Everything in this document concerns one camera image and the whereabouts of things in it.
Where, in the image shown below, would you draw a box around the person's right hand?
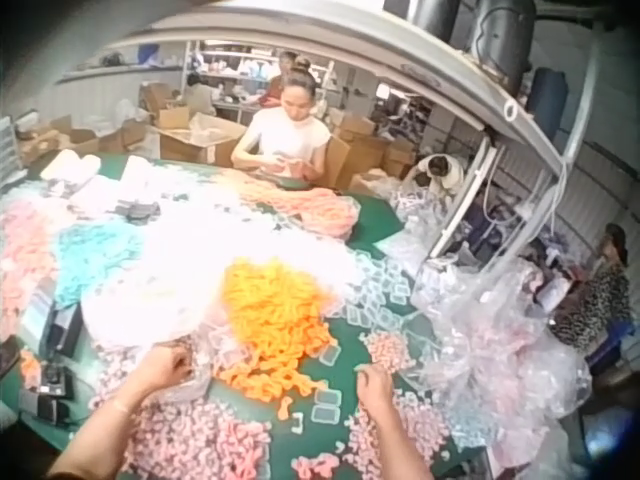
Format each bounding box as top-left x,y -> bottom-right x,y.
355,363 -> 402,419

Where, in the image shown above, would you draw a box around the person's left hand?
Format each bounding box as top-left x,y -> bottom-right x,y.
130,344 -> 194,399

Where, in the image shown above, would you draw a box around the small pile of pink pieces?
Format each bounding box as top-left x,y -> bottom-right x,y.
363,331 -> 409,369

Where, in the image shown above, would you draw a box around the large heap of pink pieces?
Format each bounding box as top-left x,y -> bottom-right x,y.
94,339 -> 274,480

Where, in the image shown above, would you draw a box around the heap of clear plastic boxes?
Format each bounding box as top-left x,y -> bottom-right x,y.
342,249 -> 426,326

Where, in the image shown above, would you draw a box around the heap of orange foam pieces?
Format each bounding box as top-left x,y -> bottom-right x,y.
212,259 -> 341,424

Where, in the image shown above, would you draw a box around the heap of white foam pieces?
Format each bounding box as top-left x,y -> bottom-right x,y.
79,199 -> 361,346

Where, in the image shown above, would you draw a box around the black box device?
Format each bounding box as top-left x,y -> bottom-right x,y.
42,302 -> 86,359

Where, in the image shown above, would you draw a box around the black tape dispenser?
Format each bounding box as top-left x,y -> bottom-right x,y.
19,362 -> 76,426

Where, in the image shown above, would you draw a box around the heap of clear plastic bags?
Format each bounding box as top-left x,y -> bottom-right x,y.
404,254 -> 594,471

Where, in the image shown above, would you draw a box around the heap of teal foam pieces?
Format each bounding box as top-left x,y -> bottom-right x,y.
52,219 -> 146,309

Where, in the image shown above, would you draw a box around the pile of dark small parts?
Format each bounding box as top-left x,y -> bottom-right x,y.
114,197 -> 162,224

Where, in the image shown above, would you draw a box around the heap of peach foam pieces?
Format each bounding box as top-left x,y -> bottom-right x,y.
224,169 -> 361,239

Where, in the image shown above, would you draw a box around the heap of salmon foam pieces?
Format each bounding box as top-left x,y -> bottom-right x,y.
0,202 -> 59,326

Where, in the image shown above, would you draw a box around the pile of cardboard boxes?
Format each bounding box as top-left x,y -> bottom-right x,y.
327,112 -> 419,194

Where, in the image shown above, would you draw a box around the stack of white pads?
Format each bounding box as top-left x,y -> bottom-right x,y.
39,150 -> 104,184

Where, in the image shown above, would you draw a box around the open cardboard box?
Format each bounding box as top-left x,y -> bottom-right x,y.
149,105 -> 249,169

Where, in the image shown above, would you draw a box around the blue plastic stool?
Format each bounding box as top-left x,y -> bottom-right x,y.
584,319 -> 639,376

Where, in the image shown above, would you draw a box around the group of open cardboard boxes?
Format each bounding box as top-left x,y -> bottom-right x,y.
17,113 -> 151,164

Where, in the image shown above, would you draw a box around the small drawer cabinet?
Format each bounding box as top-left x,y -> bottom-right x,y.
0,115 -> 26,186

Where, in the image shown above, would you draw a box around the white storage shelf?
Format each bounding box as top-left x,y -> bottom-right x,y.
182,39 -> 339,124

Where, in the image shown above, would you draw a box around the blue barrel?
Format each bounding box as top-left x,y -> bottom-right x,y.
530,67 -> 570,130

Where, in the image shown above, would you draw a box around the dark metal tank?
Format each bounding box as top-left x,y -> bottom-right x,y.
382,0 -> 537,94

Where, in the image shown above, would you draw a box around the white cables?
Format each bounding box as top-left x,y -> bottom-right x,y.
519,164 -> 571,236

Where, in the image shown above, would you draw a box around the wall shelf with goods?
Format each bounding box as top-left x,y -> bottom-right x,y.
57,42 -> 184,84

